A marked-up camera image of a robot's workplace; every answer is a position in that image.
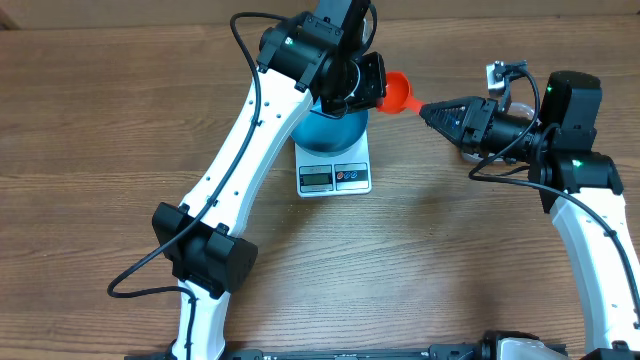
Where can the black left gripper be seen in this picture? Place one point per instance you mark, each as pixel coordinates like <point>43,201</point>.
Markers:
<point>373,65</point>

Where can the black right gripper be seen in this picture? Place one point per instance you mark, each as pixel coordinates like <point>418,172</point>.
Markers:
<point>472,126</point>

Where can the red plastic measuring scoop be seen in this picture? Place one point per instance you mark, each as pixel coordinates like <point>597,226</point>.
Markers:
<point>399,95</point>

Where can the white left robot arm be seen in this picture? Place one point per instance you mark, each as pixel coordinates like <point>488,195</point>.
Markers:
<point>314,63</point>

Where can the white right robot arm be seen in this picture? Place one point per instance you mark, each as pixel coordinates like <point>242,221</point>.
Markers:
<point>580,189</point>

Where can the blue bowl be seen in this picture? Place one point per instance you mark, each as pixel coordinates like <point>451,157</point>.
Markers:
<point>332,132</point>

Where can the white digital kitchen scale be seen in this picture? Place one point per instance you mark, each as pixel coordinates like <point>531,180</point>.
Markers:
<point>334,174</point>

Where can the clear plastic bean container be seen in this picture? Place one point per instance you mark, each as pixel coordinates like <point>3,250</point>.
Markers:
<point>517,109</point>

